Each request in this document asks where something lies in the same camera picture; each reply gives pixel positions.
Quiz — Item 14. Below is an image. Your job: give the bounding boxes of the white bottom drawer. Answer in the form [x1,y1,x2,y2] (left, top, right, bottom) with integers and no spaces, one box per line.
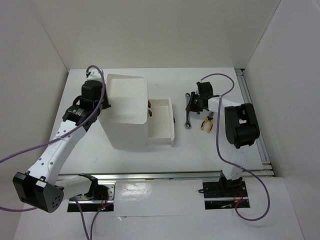
[147,97,175,147]

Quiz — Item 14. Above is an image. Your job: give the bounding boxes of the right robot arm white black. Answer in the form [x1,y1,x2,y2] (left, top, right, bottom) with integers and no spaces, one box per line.
[184,82,260,197]

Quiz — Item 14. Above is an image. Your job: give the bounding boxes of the large ratchet wrench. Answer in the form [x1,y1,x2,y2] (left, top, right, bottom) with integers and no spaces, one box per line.
[184,92,192,130]

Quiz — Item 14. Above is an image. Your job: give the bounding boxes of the aluminium front rail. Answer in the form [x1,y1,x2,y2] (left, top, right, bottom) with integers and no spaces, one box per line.
[57,170,226,182]

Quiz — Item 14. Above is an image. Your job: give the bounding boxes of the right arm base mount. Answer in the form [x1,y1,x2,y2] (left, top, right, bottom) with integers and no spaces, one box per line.
[198,175,250,210]

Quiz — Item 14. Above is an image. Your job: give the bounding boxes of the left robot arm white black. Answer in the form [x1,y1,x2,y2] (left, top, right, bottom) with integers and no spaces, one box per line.
[12,66,111,213]

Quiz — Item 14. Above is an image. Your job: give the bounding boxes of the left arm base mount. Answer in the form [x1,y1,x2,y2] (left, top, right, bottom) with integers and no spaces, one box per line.
[74,182,116,213]

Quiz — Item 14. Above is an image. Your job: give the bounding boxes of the yellow handled pliers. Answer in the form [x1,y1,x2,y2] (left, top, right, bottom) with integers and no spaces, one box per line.
[200,111,215,133]

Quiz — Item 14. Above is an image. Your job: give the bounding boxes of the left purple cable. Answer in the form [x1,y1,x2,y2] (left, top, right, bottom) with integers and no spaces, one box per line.
[0,64,110,240]

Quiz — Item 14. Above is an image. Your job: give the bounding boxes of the aluminium side rail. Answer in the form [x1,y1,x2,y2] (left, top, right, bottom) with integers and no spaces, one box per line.
[234,67,276,178]

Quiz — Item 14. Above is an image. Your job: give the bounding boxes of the white drawer cabinet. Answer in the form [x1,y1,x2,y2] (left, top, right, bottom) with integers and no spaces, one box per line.
[98,74,149,149]

